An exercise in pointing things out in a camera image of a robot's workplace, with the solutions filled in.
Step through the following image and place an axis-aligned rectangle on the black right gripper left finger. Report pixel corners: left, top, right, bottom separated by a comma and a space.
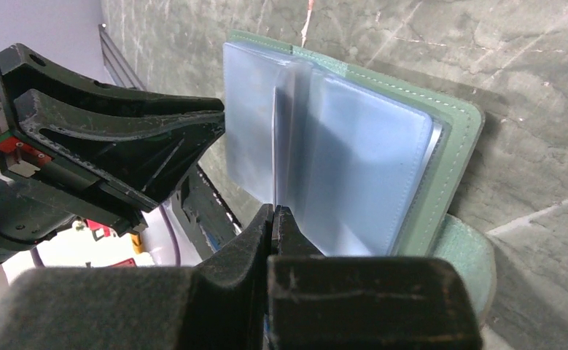
0, 204, 274, 349

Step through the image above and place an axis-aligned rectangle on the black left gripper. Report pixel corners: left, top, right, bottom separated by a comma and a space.
0, 43, 225, 265

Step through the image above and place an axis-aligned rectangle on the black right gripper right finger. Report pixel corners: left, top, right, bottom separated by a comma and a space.
267, 206, 483, 349

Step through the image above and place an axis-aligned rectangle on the green leather card holder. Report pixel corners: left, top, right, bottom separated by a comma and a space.
222, 28, 498, 330

